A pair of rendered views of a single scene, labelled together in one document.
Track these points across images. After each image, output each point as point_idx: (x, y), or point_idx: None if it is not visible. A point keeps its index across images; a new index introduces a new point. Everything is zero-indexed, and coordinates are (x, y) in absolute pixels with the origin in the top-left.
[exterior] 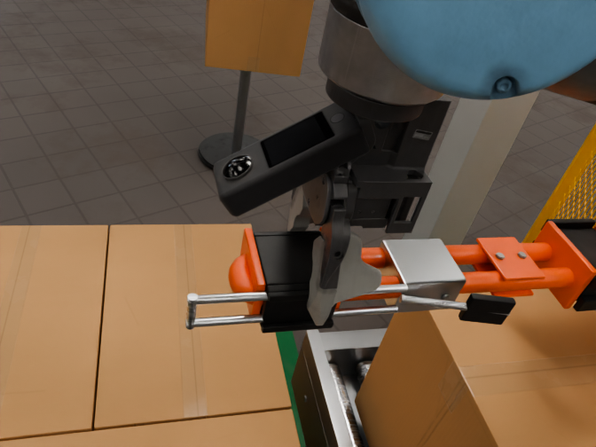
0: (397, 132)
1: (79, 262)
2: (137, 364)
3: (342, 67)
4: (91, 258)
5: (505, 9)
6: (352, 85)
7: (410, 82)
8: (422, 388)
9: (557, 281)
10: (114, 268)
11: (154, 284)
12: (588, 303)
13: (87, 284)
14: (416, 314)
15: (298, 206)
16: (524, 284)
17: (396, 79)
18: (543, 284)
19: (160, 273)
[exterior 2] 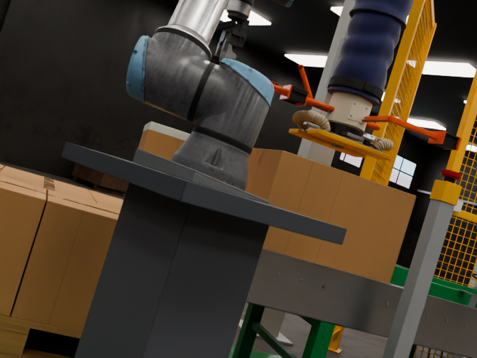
0: (240, 25)
1: (77, 188)
2: (113, 204)
3: (231, 6)
4: (82, 190)
5: None
6: (232, 8)
7: (241, 8)
8: (251, 175)
9: (283, 88)
10: (95, 194)
11: (116, 201)
12: (292, 95)
13: (82, 191)
14: (250, 155)
15: (217, 50)
16: (274, 84)
17: (239, 7)
18: (279, 87)
19: (118, 201)
